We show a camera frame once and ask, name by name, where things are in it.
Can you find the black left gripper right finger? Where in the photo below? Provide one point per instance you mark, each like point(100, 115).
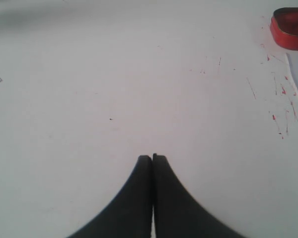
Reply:
point(176, 213)

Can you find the red ink paste tin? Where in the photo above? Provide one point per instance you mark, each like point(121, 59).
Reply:
point(284, 27)

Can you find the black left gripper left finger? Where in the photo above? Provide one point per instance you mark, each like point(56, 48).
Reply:
point(129, 214)

